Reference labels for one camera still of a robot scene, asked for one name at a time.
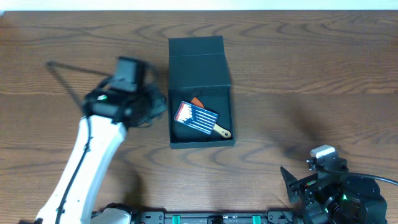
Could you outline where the blue precision screwdriver set case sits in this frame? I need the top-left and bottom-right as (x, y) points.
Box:
(174, 101), (218, 134)

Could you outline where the orange scraper wooden handle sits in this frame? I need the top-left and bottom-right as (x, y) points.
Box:
(191, 97), (231, 139)

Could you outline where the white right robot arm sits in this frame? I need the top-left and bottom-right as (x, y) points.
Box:
(280, 167), (387, 224)

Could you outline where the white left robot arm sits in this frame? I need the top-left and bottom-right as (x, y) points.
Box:
(34, 57), (167, 223)

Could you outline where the black open gift box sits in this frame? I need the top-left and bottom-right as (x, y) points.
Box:
(168, 36), (236, 149)

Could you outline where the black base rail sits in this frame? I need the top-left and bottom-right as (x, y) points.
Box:
(93, 210), (312, 224)

